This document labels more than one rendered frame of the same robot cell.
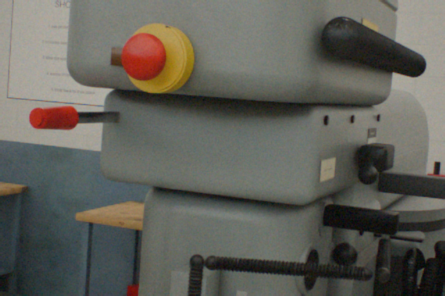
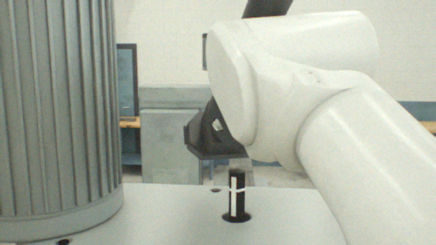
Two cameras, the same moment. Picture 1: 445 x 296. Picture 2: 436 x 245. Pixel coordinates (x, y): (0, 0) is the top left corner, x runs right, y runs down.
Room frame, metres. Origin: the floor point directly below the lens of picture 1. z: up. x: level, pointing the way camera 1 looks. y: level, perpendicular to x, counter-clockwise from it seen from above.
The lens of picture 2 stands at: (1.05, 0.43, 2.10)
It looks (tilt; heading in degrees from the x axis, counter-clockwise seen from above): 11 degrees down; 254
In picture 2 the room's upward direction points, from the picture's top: straight up
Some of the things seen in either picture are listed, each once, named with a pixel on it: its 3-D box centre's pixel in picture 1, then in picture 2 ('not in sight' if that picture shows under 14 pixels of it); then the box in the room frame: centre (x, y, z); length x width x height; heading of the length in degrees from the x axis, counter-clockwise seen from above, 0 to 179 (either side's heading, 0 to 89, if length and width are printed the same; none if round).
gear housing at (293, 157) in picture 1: (255, 139); not in sight; (0.94, -0.04, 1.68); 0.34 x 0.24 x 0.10; 159
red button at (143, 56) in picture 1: (146, 57); not in sight; (0.67, 0.07, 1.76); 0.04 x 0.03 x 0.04; 69
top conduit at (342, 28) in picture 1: (382, 53); not in sight; (0.88, -0.17, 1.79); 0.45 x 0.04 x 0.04; 159
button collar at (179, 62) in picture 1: (158, 58); not in sight; (0.69, 0.06, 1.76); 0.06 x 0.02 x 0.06; 69
